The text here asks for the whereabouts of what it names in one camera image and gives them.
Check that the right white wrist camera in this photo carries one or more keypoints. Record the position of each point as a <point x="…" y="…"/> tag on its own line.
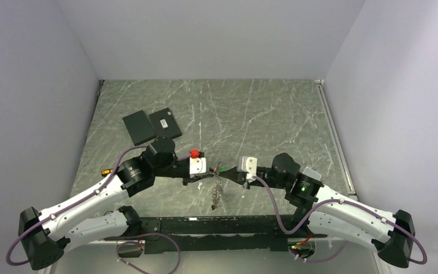
<point x="248" y="165"/>

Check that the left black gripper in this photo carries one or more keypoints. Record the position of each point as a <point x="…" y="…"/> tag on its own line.
<point x="189" y="178"/>

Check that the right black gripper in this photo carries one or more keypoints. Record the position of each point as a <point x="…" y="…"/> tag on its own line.
<point x="233" y="174"/>

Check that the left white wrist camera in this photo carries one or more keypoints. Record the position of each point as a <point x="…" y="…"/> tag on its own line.
<point x="198" y="167"/>

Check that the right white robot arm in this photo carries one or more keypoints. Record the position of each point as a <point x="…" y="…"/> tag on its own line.
<point x="322" y="210"/>

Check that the black box lid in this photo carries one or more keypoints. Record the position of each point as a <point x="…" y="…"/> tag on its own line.
<point x="139" y="127"/>

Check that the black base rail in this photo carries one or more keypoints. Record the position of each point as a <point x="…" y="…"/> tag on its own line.
<point x="217" y="233"/>

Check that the black box with label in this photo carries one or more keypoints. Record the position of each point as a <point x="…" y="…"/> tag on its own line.
<point x="164" y="124"/>

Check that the aluminium frame rail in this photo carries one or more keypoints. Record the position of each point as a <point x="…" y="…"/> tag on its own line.
<point x="351" y="191"/>

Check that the yellow handled screwdriver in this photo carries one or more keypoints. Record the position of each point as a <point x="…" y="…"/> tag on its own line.
<point x="106" y="172"/>

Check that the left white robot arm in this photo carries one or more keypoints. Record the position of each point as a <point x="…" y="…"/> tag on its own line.
<point x="45" y="235"/>

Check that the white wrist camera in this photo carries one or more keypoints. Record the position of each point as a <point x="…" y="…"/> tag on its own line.
<point x="248" y="165"/>
<point x="198" y="167"/>

